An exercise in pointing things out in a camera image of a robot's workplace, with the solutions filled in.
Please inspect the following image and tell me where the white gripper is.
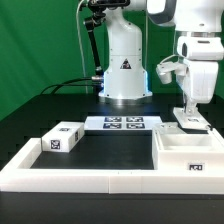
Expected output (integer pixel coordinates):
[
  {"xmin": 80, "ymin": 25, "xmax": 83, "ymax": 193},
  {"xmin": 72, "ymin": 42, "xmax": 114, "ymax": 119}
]
[{"xmin": 176, "ymin": 59, "xmax": 219, "ymax": 116}]

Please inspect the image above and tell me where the white cabinet door panel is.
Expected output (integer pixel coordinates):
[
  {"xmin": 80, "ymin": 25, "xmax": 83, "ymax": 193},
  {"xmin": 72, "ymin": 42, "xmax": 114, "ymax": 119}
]
[{"xmin": 154, "ymin": 122, "xmax": 182, "ymax": 134}]

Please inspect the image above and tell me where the white cabinet body box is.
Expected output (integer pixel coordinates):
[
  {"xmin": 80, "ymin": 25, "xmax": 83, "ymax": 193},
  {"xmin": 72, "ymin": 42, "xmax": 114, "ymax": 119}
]
[{"xmin": 152, "ymin": 127, "xmax": 224, "ymax": 172}]

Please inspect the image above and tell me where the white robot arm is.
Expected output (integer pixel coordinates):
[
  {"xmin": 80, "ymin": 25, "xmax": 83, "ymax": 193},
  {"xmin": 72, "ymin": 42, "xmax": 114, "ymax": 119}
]
[{"xmin": 83, "ymin": 0, "xmax": 224, "ymax": 116}]

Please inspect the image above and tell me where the white cabinet top block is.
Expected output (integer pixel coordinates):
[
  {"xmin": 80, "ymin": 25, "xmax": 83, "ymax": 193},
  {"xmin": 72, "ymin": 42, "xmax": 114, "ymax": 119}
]
[{"xmin": 41, "ymin": 121, "xmax": 85, "ymax": 153}]

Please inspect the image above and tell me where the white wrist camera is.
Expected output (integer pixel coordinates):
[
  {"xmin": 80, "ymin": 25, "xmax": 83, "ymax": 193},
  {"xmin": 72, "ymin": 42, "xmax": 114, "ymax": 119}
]
[{"xmin": 156, "ymin": 62, "xmax": 186, "ymax": 84}]

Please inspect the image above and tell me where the white marker base plate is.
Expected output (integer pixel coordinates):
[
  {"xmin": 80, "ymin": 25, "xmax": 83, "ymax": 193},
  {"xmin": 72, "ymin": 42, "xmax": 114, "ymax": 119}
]
[{"xmin": 84, "ymin": 116, "xmax": 162, "ymax": 132}]

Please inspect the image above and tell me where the black cable bundle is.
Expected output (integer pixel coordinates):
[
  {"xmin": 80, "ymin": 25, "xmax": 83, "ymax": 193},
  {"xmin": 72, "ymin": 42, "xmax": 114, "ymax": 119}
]
[{"xmin": 40, "ymin": 76, "xmax": 105, "ymax": 96}]

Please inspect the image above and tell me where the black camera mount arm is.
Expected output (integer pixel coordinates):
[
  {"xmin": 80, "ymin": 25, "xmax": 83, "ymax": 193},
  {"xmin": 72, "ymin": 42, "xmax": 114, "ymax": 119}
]
[{"xmin": 84, "ymin": 0, "xmax": 130, "ymax": 77}]

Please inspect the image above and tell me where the white hanging cable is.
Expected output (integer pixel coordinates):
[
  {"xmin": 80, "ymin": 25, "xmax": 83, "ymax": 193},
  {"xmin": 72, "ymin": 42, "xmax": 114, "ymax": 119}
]
[{"xmin": 75, "ymin": 0, "xmax": 90, "ymax": 95}]

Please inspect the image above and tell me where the white workspace border frame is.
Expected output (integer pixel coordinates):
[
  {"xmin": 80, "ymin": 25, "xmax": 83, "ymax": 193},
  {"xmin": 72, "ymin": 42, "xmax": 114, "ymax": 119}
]
[{"xmin": 0, "ymin": 138, "xmax": 224, "ymax": 195}]

